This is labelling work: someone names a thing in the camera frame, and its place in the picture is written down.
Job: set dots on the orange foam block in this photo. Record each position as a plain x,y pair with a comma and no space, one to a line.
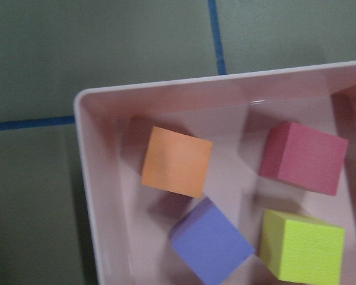
176,162

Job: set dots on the purple foam block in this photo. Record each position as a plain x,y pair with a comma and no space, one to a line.
209,243

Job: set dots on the pink foam block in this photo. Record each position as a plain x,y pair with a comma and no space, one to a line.
304,157

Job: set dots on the yellow foam block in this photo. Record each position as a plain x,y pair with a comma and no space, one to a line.
300,248

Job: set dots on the pink plastic bin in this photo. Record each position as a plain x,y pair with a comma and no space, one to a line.
130,223

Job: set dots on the blue tape centre strip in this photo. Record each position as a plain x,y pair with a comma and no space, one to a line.
216,35

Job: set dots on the blue tape side strip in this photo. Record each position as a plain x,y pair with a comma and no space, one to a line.
37,123

